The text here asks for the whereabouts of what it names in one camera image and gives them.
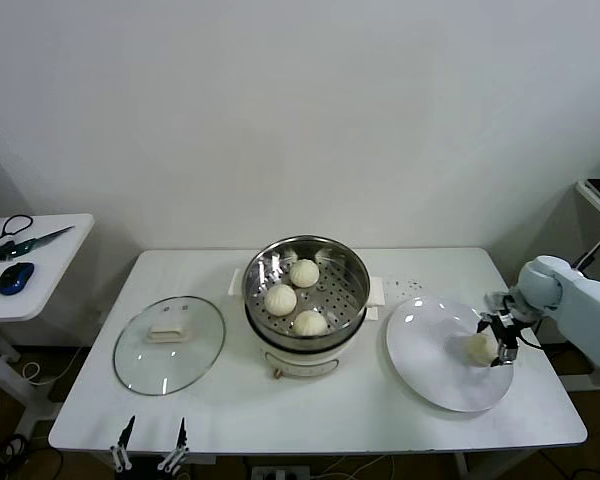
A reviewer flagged thin white floor cable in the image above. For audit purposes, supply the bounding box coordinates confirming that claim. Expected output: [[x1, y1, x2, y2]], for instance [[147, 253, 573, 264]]
[[21, 344, 84, 386], [324, 454, 396, 480]]

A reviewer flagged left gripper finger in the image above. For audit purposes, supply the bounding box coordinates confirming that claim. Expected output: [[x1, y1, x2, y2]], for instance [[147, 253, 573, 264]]
[[110, 414, 137, 472], [157, 417, 190, 472]]

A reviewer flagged glass pot lid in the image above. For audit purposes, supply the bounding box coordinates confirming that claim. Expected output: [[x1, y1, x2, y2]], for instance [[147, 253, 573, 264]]
[[112, 295, 228, 397]]

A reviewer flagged black floor cable bundle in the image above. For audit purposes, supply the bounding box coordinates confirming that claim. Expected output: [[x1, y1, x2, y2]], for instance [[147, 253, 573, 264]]
[[0, 432, 31, 480]]

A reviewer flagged white equipment stand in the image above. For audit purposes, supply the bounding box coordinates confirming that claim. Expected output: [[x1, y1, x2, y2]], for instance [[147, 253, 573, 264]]
[[577, 179, 600, 226]]

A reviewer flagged white power strip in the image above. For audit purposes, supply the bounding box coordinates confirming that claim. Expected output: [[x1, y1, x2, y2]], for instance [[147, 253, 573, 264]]
[[249, 464, 312, 480]]

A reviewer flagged stainless steel steamer basket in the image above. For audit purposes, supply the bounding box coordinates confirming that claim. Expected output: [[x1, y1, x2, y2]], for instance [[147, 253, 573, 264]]
[[228, 235, 387, 351]]

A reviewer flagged black looped cable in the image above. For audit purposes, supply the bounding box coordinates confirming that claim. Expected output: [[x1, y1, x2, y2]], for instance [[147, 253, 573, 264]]
[[0, 213, 36, 245]]

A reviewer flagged white side table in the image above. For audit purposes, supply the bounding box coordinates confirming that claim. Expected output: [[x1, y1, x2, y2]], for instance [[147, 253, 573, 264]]
[[0, 213, 97, 436]]

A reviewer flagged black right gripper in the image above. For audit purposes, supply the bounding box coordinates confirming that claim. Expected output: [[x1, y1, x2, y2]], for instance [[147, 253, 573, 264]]
[[475, 307, 526, 369]]

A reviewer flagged white round plate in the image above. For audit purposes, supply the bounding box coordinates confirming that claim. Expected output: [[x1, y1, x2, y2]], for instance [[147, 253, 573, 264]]
[[385, 296, 514, 413]]

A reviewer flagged black cable with adapter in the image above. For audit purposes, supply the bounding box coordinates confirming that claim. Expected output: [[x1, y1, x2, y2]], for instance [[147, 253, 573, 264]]
[[569, 252, 597, 275]]

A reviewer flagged white steamed baozi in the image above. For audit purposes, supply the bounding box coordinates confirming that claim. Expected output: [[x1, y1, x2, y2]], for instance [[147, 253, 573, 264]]
[[462, 334, 500, 368], [289, 258, 322, 289], [264, 284, 299, 317], [292, 309, 329, 338]]

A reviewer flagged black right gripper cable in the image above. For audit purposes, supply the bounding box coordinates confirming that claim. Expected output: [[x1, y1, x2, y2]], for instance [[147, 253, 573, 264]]
[[517, 319, 544, 350]]

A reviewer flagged blue computer mouse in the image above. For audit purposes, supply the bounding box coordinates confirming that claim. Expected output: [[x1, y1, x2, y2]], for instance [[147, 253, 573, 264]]
[[0, 260, 36, 296]]

